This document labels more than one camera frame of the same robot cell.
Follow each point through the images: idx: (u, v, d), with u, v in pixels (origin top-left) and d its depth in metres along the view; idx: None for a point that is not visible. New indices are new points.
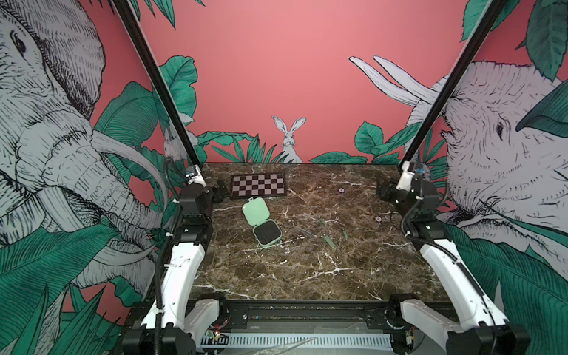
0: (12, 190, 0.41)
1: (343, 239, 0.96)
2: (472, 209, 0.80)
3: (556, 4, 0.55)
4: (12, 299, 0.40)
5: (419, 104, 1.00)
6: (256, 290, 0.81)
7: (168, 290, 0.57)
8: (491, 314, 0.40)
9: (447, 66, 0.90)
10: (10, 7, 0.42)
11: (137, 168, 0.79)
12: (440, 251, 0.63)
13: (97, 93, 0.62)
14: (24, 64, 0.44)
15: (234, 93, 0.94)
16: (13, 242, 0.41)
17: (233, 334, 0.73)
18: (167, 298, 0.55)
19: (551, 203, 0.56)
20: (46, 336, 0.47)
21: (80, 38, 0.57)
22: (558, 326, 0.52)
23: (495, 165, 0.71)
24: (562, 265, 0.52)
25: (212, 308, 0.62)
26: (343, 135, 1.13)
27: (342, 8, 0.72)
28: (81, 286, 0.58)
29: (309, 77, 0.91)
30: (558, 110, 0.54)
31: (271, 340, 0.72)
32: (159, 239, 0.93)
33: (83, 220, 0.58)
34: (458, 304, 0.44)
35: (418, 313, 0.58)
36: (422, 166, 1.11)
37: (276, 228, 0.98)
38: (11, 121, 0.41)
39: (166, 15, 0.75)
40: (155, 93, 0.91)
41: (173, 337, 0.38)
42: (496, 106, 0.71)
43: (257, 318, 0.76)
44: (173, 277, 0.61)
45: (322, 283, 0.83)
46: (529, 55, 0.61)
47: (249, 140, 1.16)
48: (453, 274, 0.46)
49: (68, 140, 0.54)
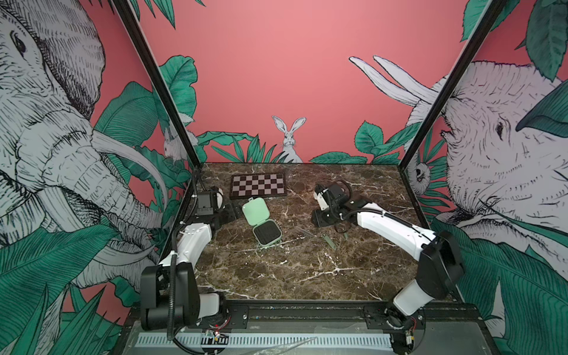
0: (12, 190, 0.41)
1: (343, 239, 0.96)
2: (472, 209, 0.80)
3: (556, 4, 0.55)
4: (12, 299, 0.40)
5: (420, 104, 1.00)
6: (256, 290, 0.81)
7: (183, 244, 0.52)
8: (424, 235, 0.48)
9: (447, 65, 0.90)
10: (10, 7, 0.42)
11: (137, 167, 0.79)
12: (366, 212, 0.58)
13: (97, 93, 0.62)
14: (24, 64, 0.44)
15: (234, 94, 0.95)
16: (13, 242, 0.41)
17: (233, 334, 0.73)
18: (182, 248, 0.50)
19: (551, 203, 0.56)
20: (46, 336, 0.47)
21: (80, 38, 0.57)
22: (558, 326, 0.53)
23: (495, 165, 0.71)
24: (562, 265, 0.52)
25: (212, 302, 0.63)
26: (344, 135, 1.13)
27: (342, 8, 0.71)
28: (81, 286, 0.58)
29: (310, 77, 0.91)
30: (557, 111, 0.54)
31: (271, 340, 0.72)
32: (159, 239, 0.93)
33: (83, 220, 0.58)
34: (404, 244, 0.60)
35: (404, 293, 0.61)
36: (422, 166, 1.11)
37: (276, 228, 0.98)
38: (11, 121, 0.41)
39: (166, 15, 0.75)
40: (155, 92, 0.91)
41: (185, 271, 0.43)
42: (496, 106, 0.71)
43: (257, 318, 0.76)
44: (187, 237, 0.54)
45: (322, 283, 0.83)
46: (529, 55, 0.61)
47: (249, 140, 1.16)
48: (387, 225, 0.54)
49: (68, 140, 0.54)
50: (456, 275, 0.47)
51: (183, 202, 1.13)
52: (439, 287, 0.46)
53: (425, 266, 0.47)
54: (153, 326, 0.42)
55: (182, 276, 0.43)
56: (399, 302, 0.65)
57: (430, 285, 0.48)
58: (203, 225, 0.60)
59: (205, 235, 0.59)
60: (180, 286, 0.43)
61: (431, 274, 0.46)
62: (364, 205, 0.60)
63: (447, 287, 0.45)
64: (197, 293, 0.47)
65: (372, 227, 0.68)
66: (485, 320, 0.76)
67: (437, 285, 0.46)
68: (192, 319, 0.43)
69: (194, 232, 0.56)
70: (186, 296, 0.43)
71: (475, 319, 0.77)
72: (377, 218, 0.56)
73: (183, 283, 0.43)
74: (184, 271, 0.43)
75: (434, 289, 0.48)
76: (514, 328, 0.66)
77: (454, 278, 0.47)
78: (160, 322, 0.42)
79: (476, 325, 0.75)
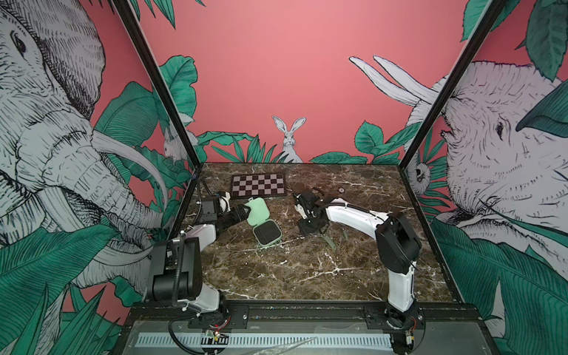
0: (12, 190, 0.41)
1: (343, 239, 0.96)
2: (472, 209, 0.80)
3: (556, 4, 0.55)
4: (12, 299, 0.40)
5: (420, 104, 1.00)
6: (256, 290, 0.81)
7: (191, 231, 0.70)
8: (379, 217, 0.55)
9: (447, 65, 0.90)
10: (10, 7, 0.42)
11: (137, 167, 0.79)
12: (332, 205, 0.65)
13: (97, 93, 0.62)
14: (24, 64, 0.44)
15: (235, 94, 0.95)
16: (13, 242, 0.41)
17: (233, 334, 0.73)
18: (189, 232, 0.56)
19: (552, 203, 0.56)
20: (46, 336, 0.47)
21: (80, 38, 0.57)
22: (558, 326, 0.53)
23: (495, 165, 0.71)
24: (562, 265, 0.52)
25: (212, 294, 0.63)
26: (344, 135, 1.13)
27: (342, 8, 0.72)
28: (81, 286, 0.58)
29: (310, 77, 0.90)
30: (558, 111, 0.54)
31: (271, 340, 0.72)
32: (159, 239, 0.93)
33: (83, 220, 0.58)
34: (367, 228, 0.58)
35: (391, 286, 0.64)
36: (422, 166, 1.11)
37: (276, 228, 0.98)
38: (11, 120, 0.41)
39: (166, 15, 0.75)
40: (155, 92, 0.91)
41: (193, 242, 0.48)
42: (496, 106, 0.71)
43: (257, 318, 0.76)
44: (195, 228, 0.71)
45: (322, 283, 0.83)
46: (529, 55, 0.61)
47: (249, 140, 1.16)
48: (350, 214, 0.60)
49: (68, 140, 0.54)
50: (410, 248, 0.53)
51: (183, 202, 1.13)
52: (397, 262, 0.52)
53: (382, 244, 0.53)
54: (158, 297, 0.45)
55: (191, 246, 0.48)
56: (393, 299, 0.66)
57: (390, 261, 0.54)
58: (210, 225, 0.65)
59: (210, 233, 0.65)
60: (188, 256, 0.47)
61: (387, 251, 0.53)
62: (332, 200, 0.67)
63: (406, 262, 0.52)
64: (202, 272, 0.50)
65: (339, 219, 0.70)
66: (485, 320, 0.76)
67: (395, 260, 0.52)
68: (196, 295, 0.46)
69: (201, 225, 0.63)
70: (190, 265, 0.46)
71: (476, 319, 0.77)
72: (341, 209, 0.63)
73: (191, 253, 0.47)
74: (192, 242, 0.48)
75: (394, 265, 0.54)
76: (514, 328, 0.66)
77: (407, 251, 0.52)
78: (164, 293, 0.45)
79: (477, 325, 0.75)
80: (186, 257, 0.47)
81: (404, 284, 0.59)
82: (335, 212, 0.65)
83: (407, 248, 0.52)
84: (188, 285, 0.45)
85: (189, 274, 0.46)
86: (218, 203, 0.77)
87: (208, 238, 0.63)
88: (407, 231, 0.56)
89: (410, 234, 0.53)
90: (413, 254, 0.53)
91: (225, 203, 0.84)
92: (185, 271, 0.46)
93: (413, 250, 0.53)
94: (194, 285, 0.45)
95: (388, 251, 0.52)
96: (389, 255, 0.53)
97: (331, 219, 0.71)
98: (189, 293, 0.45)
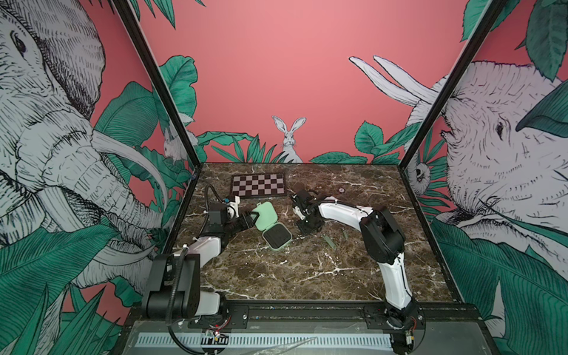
0: (12, 190, 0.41)
1: (343, 239, 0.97)
2: (472, 209, 0.80)
3: (556, 4, 0.55)
4: (12, 299, 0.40)
5: (420, 104, 1.00)
6: (256, 290, 0.81)
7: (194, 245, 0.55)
8: (364, 211, 0.59)
9: (447, 65, 0.90)
10: (10, 7, 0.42)
11: (137, 168, 0.79)
12: (325, 202, 0.70)
13: (97, 93, 0.62)
14: (24, 64, 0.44)
15: (235, 94, 0.95)
16: (13, 242, 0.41)
17: (233, 334, 0.73)
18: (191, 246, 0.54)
19: (552, 203, 0.56)
20: (46, 336, 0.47)
21: (80, 37, 0.57)
22: (558, 326, 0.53)
23: (495, 165, 0.71)
24: (562, 265, 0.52)
25: (213, 299, 0.63)
26: (344, 135, 1.13)
27: (342, 8, 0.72)
28: (81, 286, 0.58)
29: (310, 77, 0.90)
30: (558, 110, 0.54)
31: (271, 340, 0.72)
32: (159, 239, 0.93)
33: (83, 221, 0.58)
34: (354, 222, 0.62)
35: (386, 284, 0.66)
36: (422, 166, 1.11)
37: (286, 231, 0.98)
38: (11, 120, 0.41)
39: (166, 15, 0.75)
40: (155, 92, 0.91)
41: (193, 260, 0.46)
42: (496, 106, 0.71)
43: (257, 318, 0.76)
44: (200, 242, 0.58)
45: (322, 283, 0.83)
46: (529, 55, 0.61)
47: (249, 140, 1.16)
48: (339, 207, 0.65)
49: (68, 140, 0.54)
50: (393, 239, 0.56)
51: (183, 202, 1.13)
52: (381, 252, 0.56)
53: (366, 236, 0.57)
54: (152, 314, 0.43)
55: (189, 264, 0.46)
56: (390, 297, 0.67)
57: (374, 253, 0.58)
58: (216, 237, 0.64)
59: (214, 246, 0.63)
60: (186, 274, 0.45)
61: (371, 242, 0.57)
62: (325, 197, 0.72)
63: (390, 254, 0.56)
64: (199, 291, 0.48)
65: (329, 214, 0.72)
66: (485, 320, 0.76)
67: (379, 251, 0.56)
68: (190, 315, 0.44)
69: (205, 239, 0.61)
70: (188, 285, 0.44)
71: (476, 319, 0.77)
72: (331, 205, 0.68)
73: (188, 271, 0.45)
74: (192, 260, 0.46)
75: (378, 256, 0.58)
76: (514, 328, 0.66)
77: (390, 242, 0.56)
78: (158, 311, 0.43)
79: (476, 325, 0.75)
80: (184, 276, 0.45)
81: (396, 276, 0.60)
82: (325, 208, 0.70)
83: (389, 239, 0.56)
84: (183, 305, 0.43)
85: (186, 293, 0.44)
86: (225, 212, 0.75)
87: (211, 251, 0.61)
88: (390, 223, 0.60)
89: (394, 226, 0.57)
90: (397, 245, 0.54)
91: (234, 208, 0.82)
92: (181, 291, 0.44)
93: (397, 242, 0.57)
94: (188, 305, 0.43)
95: (371, 242, 0.57)
96: (374, 248, 0.57)
97: (323, 215, 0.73)
98: (184, 313, 0.43)
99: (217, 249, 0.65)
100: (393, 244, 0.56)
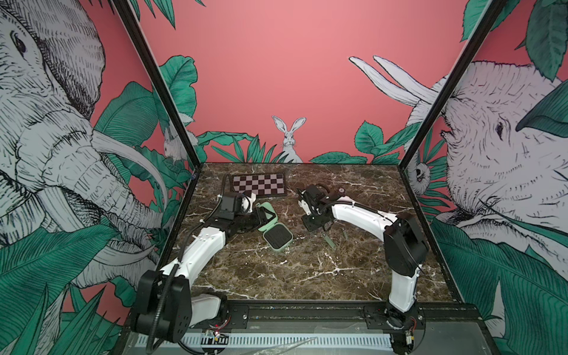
0: (12, 190, 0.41)
1: (343, 239, 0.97)
2: (472, 209, 0.80)
3: (556, 4, 0.55)
4: (12, 299, 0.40)
5: (420, 104, 1.00)
6: (256, 290, 0.81)
7: (188, 254, 0.50)
8: (387, 217, 0.53)
9: (447, 65, 0.90)
10: (10, 7, 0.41)
11: (137, 168, 0.79)
12: (339, 204, 0.64)
13: (97, 93, 0.62)
14: (24, 64, 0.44)
15: (234, 94, 0.95)
16: (13, 242, 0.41)
17: (233, 334, 0.73)
18: (185, 259, 0.48)
19: (552, 203, 0.56)
20: (46, 336, 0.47)
21: (80, 38, 0.57)
22: (558, 326, 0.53)
23: (495, 165, 0.71)
24: (562, 265, 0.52)
25: (212, 304, 0.62)
26: (344, 135, 1.13)
27: (342, 8, 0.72)
28: (80, 286, 0.58)
29: (310, 77, 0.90)
30: (558, 110, 0.54)
31: (271, 340, 0.72)
32: (159, 239, 0.93)
33: (83, 221, 0.58)
34: (373, 229, 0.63)
35: (393, 286, 0.63)
36: (422, 166, 1.11)
37: (287, 231, 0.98)
38: (11, 120, 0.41)
39: (166, 15, 0.75)
40: (155, 92, 0.91)
41: (180, 288, 0.41)
42: (496, 106, 0.71)
43: (257, 318, 0.76)
44: (197, 245, 0.53)
45: (322, 283, 0.83)
46: (529, 55, 0.61)
47: (249, 140, 1.16)
48: (358, 213, 0.59)
49: (68, 140, 0.54)
50: (417, 250, 0.52)
51: (183, 202, 1.13)
52: (404, 263, 0.51)
53: (388, 245, 0.52)
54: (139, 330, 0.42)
55: (176, 292, 0.41)
56: (394, 298, 0.65)
57: (396, 264, 0.53)
58: (217, 235, 0.57)
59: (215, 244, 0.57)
60: (171, 298, 0.41)
61: (394, 252, 0.52)
62: (339, 197, 0.65)
63: (413, 265, 0.51)
64: (191, 309, 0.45)
65: (345, 218, 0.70)
66: (485, 320, 0.76)
67: (401, 262, 0.51)
68: (177, 337, 0.42)
69: (204, 239, 0.54)
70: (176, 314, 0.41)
71: (476, 319, 0.77)
72: (347, 208, 0.62)
73: (174, 299, 0.41)
74: (179, 287, 0.41)
75: (400, 268, 0.53)
76: (514, 328, 0.66)
77: (414, 254, 0.51)
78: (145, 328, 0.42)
79: (477, 325, 0.75)
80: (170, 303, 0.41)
81: (409, 285, 0.58)
82: (340, 211, 0.64)
83: (414, 251, 0.51)
84: (168, 327, 0.41)
85: (171, 317, 0.41)
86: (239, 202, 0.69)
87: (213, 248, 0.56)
88: (416, 234, 0.52)
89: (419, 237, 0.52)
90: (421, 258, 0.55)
91: (248, 203, 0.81)
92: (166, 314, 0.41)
93: (421, 253, 0.52)
94: (175, 328, 0.41)
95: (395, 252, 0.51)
96: (396, 258, 0.52)
97: (336, 217, 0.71)
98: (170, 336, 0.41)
99: (221, 242, 0.59)
100: (418, 256, 0.51)
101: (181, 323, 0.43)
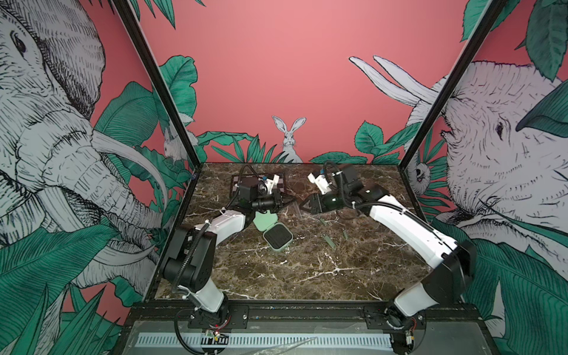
0: (12, 190, 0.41)
1: (343, 239, 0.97)
2: (472, 209, 0.80)
3: (556, 4, 0.55)
4: (12, 299, 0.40)
5: (420, 104, 1.00)
6: (256, 290, 0.81)
7: (217, 220, 0.57)
8: (446, 243, 0.45)
9: (447, 65, 0.90)
10: (10, 7, 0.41)
11: (137, 167, 0.79)
12: (384, 207, 0.53)
13: (97, 93, 0.62)
14: (25, 64, 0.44)
15: (235, 94, 0.95)
16: (13, 242, 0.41)
17: (233, 334, 0.73)
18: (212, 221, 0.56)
19: (551, 203, 0.56)
20: (46, 336, 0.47)
21: (80, 38, 0.57)
22: (558, 326, 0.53)
23: (495, 165, 0.71)
24: (562, 265, 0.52)
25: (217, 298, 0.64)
26: (343, 135, 1.13)
27: (342, 8, 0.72)
28: (81, 286, 0.58)
29: (310, 76, 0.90)
30: (557, 110, 0.54)
31: (271, 340, 0.72)
32: (159, 239, 0.93)
33: (83, 220, 0.58)
34: (420, 248, 0.49)
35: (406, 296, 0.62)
36: (422, 166, 1.11)
37: (287, 232, 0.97)
38: (11, 120, 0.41)
39: (166, 15, 0.75)
40: (155, 92, 0.91)
41: (209, 239, 0.48)
42: (496, 106, 0.71)
43: (257, 318, 0.76)
44: (223, 216, 0.61)
45: (322, 283, 0.83)
46: (529, 55, 0.61)
47: (249, 140, 1.16)
48: (407, 225, 0.49)
49: (68, 140, 0.54)
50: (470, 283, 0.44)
51: (183, 202, 1.13)
52: (448, 293, 0.45)
53: (438, 272, 0.45)
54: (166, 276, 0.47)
55: (205, 243, 0.48)
56: (401, 304, 0.64)
57: (437, 290, 0.47)
58: (240, 214, 0.65)
59: (237, 223, 0.65)
60: (200, 250, 0.47)
61: (441, 279, 0.45)
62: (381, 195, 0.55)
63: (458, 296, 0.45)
64: (211, 268, 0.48)
65: (384, 222, 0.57)
66: (485, 320, 0.76)
67: (444, 290, 0.45)
68: (197, 288, 0.47)
69: (230, 214, 0.63)
70: (202, 265, 0.47)
71: (475, 319, 0.77)
72: (395, 216, 0.51)
73: (203, 251, 0.47)
74: (208, 239, 0.48)
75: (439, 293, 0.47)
76: (514, 328, 0.66)
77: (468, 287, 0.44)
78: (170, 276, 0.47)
79: (476, 325, 0.75)
80: (198, 254, 0.47)
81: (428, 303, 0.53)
82: (384, 214, 0.54)
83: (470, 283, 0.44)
84: (192, 276, 0.46)
85: (197, 267, 0.46)
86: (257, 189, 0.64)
87: (234, 228, 0.63)
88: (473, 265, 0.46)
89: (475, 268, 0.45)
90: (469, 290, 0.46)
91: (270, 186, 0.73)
92: (192, 264, 0.47)
93: None
94: (197, 278, 0.46)
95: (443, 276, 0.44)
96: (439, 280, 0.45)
97: (374, 217, 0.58)
98: (192, 284, 0.46)
99: (241, 225, 0.67)
100: None
101: (203, 276, 0.48)
